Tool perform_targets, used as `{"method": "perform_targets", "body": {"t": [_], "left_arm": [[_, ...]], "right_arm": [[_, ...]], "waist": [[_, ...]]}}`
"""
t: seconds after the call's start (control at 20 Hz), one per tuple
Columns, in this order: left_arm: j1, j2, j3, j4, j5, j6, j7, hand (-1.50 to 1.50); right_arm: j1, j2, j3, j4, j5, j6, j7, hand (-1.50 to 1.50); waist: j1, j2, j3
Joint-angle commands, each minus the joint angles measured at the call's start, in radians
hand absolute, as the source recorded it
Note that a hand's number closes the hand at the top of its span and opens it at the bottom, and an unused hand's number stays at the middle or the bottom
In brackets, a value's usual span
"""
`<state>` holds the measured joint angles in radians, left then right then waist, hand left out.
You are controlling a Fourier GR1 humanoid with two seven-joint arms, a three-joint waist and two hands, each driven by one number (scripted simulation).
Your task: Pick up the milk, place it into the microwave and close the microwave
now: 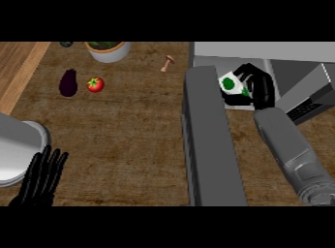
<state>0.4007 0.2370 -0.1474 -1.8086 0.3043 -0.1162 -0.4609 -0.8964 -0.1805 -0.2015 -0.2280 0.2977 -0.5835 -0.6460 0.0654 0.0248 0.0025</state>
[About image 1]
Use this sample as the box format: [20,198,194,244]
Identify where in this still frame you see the purple eggplant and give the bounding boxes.
[57,68,78,98]

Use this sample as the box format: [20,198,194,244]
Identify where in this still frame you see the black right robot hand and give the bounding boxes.
[221,62,277,111]

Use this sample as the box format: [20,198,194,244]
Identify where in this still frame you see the white green milk carton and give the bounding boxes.
[216,71,250,98]

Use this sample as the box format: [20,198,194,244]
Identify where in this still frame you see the tan mushroom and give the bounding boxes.
[159,54,175,73]

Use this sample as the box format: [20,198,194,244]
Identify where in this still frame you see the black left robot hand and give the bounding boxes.
[7,144,70,207]

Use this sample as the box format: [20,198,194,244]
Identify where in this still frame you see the white plant pot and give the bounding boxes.
[82,42,132,64]

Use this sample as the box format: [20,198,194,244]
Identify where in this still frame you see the red tomato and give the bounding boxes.
[85,76,106,94]

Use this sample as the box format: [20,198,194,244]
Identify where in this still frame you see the grey microwave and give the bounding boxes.
[188,42,335,126]

